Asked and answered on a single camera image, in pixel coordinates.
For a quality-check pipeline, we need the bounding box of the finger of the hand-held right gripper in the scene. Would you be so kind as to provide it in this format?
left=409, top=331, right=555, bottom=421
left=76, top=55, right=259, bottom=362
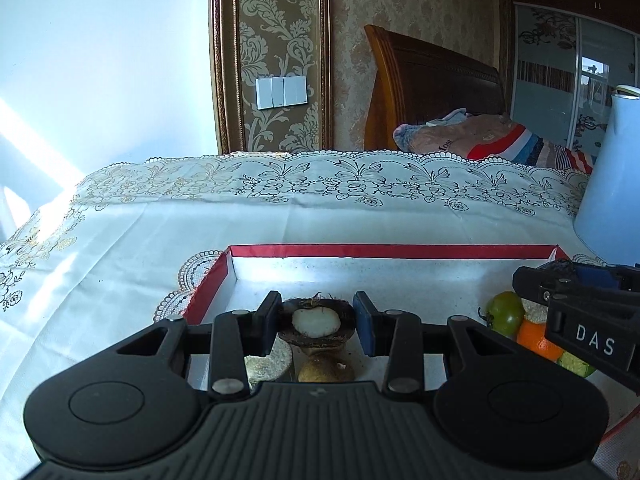
left=542, top=259, right=640, bottom=291
left=512, top=266, right=640, bottom=311

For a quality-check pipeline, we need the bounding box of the patterned sliding wardrobe door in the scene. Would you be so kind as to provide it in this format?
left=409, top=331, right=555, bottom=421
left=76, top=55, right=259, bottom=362
left=512, top=2, right=640, bottom=161

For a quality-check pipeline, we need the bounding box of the brown wooden headboard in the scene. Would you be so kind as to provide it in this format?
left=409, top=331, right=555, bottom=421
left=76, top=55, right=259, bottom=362
left=364, top=24, right=508, bottom=152

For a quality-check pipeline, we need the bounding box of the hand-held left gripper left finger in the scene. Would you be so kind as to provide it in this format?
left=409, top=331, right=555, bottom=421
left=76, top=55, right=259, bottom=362
left=116, top=290, right=283, bottom=393

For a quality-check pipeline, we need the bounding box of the green tomato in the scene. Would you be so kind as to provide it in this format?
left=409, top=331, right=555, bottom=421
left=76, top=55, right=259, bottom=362
left=477, top=291, right=526, bottom=339

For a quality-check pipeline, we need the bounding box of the shallow red cardboard box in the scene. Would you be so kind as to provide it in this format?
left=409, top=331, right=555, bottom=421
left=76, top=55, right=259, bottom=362
left=182, top=244, right=640, bottom=448

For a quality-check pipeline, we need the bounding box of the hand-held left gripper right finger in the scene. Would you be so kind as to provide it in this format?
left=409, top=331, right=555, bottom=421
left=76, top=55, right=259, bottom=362
left=352, top=290, right=516, bottom=393

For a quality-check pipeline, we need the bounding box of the gold wall moulding frame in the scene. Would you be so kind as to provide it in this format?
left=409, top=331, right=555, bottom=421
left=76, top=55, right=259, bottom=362
left=209, top=0, right=333, bottom=156

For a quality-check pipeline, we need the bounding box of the light blue electric kettle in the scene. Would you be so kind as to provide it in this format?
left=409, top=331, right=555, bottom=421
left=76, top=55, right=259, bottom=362
left=573, top=85, right=640, bottom=267

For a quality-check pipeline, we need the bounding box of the dark mangosteen half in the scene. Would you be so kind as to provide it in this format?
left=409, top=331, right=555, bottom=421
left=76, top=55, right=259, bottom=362
left=276, top=296, right=357, bottom=348

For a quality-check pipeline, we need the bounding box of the striped beige pillow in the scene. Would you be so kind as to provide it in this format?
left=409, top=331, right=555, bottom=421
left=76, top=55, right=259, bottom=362
left=392, top=108, right=596, bottom=176

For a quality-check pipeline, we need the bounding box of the small brown round fruit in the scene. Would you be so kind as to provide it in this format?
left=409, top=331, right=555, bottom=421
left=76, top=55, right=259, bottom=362
left=297, top=354, right=356, bottom=383

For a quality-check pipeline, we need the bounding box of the white wall light switch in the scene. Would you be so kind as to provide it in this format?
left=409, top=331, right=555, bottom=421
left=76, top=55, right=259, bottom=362
left=256, top=75, right=308, bottom=109

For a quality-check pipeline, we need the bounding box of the orange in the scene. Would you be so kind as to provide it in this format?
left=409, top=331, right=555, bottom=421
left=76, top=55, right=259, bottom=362
left=516, top=321, right=566, bottom=361

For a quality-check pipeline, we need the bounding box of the green cucumber piece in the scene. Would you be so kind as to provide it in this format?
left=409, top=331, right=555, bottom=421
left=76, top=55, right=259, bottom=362
left=557, top=350, right=598, bottom=378

